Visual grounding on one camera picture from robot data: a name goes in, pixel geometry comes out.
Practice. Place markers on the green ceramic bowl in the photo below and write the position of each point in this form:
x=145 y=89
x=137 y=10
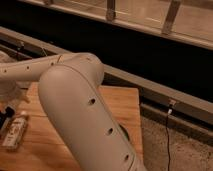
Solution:
x=125 y=132

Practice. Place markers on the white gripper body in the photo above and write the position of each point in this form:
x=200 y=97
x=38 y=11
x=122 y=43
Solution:
x=10 y=91

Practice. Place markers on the black device at left edge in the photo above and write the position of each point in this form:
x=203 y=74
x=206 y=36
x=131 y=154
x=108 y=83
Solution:
x=4 y=116

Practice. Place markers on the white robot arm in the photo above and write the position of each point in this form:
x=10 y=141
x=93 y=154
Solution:
x=68 y=90

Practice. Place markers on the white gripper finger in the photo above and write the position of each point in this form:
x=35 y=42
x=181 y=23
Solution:
x=25 y=98

